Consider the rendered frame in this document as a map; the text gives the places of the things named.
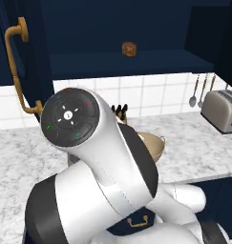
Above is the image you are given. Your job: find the hanging silver spoon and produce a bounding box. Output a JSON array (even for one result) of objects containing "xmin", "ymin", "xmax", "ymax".
[{"xmin": 188, "ymin": 73, "xmax": 200, "ymax": 109}]

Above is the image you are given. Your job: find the brass drawer handle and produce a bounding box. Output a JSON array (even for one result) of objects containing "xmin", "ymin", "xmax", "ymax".
[{"xmin": 126, "ymin": 214, "xmax": 150, "ymax": 229}]

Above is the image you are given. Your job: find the silver toaster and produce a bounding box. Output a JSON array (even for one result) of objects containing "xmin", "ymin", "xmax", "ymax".
[{"xmin": 200, "ymin": 89, "xmax": 232, "ymax": 135}]

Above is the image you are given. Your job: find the hanging wooden handled utensil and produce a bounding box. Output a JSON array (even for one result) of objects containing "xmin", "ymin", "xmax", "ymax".
[{"xmin": 209, "ymin": 73, "xmax": 217, "ymax": 93}]

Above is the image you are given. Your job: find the hanging silver ladle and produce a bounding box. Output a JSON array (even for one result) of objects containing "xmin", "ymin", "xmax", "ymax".
[{"xmin": 198, "ymin": 73, "xmax": 208, "ymax": 109}]

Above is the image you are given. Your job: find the tan wicker basket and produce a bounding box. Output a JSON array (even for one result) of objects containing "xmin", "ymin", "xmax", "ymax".
[{"xmin": 136, "ymin": 131, "xmax": 166, "ymax": 164}]

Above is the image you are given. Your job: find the navy drawer front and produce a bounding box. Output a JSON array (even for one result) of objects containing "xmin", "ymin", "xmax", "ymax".
[{"xmin": 106, "ymin": 206, "xmax": 157, "ymax": 236}]

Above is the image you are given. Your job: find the brown bread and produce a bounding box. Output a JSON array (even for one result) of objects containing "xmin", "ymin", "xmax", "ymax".
[{"xmin": 121, "ymin": 41, "xmax": 137, "ymax": 58}]

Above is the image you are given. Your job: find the navy wall cabinet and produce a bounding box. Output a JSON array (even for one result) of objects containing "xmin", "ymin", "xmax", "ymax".
[{"xmin": 40, "ymin": 0, "xmax": 232, "ymax": 92}]

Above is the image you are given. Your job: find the brass cabinet door handle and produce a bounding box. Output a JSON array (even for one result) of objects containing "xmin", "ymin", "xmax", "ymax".
[{"xmin": 4, "ymin": 16, "xmax": 44, "ymax": 116}]

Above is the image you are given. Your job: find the knife block with black handles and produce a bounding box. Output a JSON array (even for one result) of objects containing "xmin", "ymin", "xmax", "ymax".
[{"xmin": 111, "ymin": 103, "xmax": 129, "ymax": 126}]

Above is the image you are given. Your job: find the navy cabinet door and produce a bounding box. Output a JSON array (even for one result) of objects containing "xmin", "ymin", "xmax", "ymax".
[{"xmin": 0, "ymin": 0, "xmax": 54, "ymax": 109}]

